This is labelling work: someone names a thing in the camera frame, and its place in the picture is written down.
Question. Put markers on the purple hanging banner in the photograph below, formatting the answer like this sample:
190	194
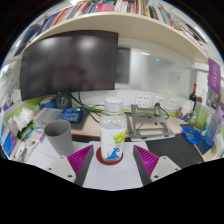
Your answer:
214	75

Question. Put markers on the black computer monitor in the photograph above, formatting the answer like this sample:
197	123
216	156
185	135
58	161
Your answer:
66	60

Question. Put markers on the blue circuit board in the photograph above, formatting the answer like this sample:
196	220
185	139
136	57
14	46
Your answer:
71	114

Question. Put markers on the clear plastic box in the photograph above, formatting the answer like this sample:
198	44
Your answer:
46	116

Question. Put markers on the grey cup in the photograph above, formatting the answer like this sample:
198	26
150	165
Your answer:
60	138

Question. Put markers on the translucent purple water bottle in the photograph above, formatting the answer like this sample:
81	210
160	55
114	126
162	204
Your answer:
211	130

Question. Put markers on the dark wine bottle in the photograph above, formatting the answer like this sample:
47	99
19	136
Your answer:
192	95

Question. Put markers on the printed white paper sheet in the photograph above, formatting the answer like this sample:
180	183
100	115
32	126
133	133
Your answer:
43	153

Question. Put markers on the white tissue stack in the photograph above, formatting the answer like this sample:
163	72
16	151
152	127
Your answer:
26	117

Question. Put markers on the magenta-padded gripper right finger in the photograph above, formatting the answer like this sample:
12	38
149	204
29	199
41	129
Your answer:
149	161

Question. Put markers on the clear plastic drink bottle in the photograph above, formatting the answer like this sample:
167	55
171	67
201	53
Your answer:
113	133

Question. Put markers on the white wall outlet panel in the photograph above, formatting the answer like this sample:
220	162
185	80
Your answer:
143	100

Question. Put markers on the white plastic bag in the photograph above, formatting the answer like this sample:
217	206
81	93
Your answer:
219	145

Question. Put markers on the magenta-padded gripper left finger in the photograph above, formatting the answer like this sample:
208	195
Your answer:
78	161

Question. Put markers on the black desk mat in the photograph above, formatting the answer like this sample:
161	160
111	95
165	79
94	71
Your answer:
173	150

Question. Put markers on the blue tissue box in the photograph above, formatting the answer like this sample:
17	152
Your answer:
9	143

